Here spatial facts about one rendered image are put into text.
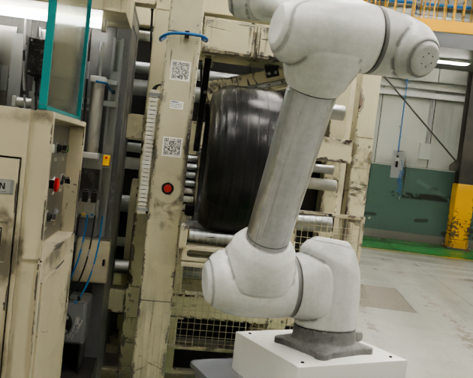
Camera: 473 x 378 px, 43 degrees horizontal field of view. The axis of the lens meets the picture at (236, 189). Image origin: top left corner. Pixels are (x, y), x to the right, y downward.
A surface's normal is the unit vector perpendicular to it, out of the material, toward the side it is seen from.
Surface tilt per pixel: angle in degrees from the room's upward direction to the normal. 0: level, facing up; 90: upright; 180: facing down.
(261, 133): 68
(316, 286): 79
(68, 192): 90
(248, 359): 90
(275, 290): 112
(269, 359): 90
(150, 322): 90
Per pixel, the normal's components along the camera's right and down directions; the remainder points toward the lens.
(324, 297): 0.22, 0.04
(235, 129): 0.15, -0.32
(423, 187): -0.07, 0.04
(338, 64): 0.20, 0.61
